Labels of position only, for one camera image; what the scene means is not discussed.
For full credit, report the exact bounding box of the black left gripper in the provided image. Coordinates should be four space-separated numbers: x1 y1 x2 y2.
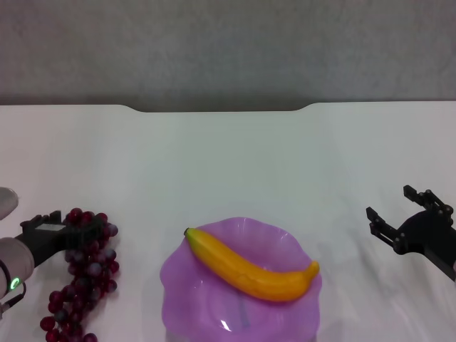
19 209 108 269

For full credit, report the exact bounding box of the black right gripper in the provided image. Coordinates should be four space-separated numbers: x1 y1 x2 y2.
365 184 456 283

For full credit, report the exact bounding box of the dark red grape bunch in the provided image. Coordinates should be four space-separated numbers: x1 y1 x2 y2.
39 208 120 342

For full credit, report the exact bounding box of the yellow banana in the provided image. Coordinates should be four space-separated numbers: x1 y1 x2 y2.
183 227 321 303

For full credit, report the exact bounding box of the purple wavy plastic plate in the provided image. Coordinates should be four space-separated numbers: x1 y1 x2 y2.
159 216 323 342

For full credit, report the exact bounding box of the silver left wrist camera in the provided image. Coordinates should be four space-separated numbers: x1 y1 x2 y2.
0 187 20 222

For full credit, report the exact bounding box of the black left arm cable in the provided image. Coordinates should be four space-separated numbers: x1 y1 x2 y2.
0 281 27 317

